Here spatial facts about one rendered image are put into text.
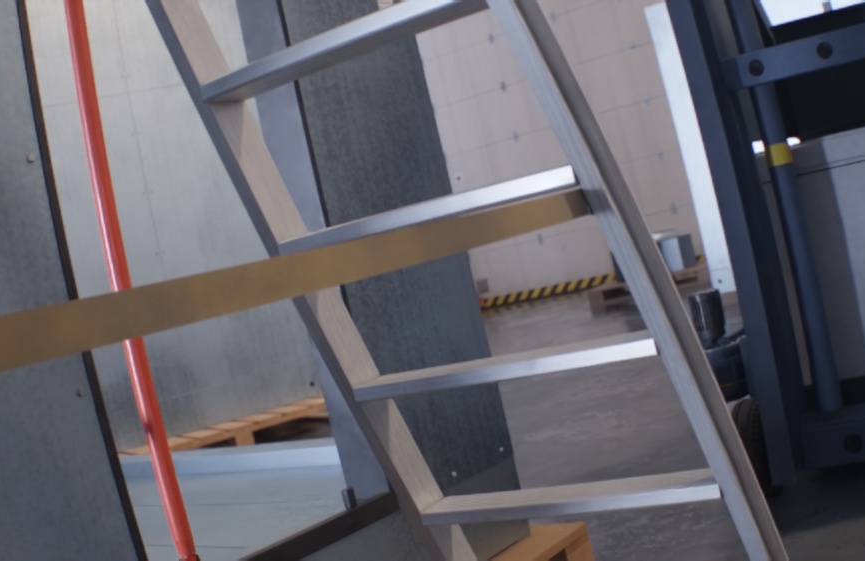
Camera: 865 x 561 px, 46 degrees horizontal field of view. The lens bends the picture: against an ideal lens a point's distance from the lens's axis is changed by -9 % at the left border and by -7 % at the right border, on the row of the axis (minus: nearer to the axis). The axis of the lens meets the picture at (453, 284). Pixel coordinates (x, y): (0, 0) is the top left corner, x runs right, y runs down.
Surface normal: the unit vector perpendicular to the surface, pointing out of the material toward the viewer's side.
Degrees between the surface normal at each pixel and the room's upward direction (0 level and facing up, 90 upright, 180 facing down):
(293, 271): 90
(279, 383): 90
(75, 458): 90
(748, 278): 90
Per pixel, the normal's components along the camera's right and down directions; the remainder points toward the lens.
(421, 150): 0.79, -0.17
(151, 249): 0.55, -0.11
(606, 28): -0.57, 0.16
